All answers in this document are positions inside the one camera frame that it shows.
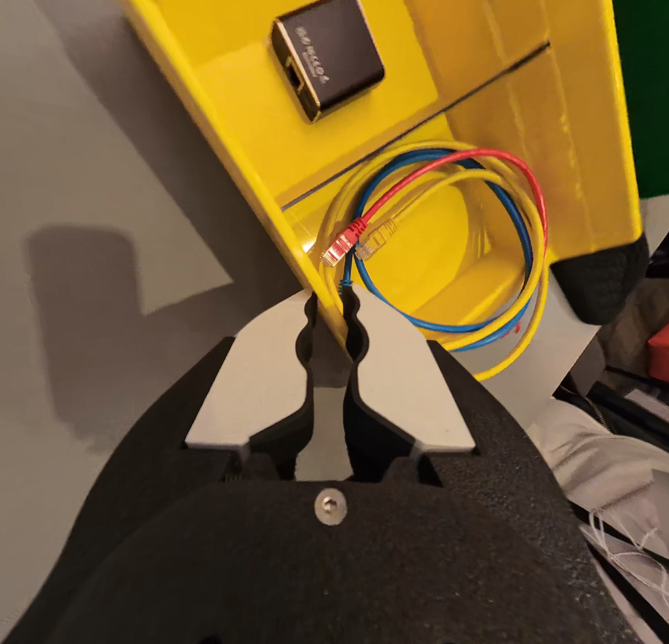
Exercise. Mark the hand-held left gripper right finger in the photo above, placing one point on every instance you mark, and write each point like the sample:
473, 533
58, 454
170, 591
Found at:
407, 388

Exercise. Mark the person's grey clothing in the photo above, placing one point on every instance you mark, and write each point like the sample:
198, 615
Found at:
601, 461

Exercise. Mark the clear plastic divider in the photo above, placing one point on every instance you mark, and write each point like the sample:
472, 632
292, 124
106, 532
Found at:
470, 91

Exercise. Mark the yellow plastic bin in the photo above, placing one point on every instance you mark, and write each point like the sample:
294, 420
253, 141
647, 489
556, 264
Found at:
235, 80

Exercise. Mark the black ethernet switch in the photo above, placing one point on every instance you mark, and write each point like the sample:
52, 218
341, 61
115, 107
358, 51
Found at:
334, 53

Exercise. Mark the red box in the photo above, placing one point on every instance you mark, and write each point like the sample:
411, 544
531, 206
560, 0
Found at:
659, 354

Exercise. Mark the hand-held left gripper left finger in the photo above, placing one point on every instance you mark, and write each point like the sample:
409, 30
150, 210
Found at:
256, 388

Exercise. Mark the black jacket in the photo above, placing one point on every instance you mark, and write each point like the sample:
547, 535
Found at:
616, 403

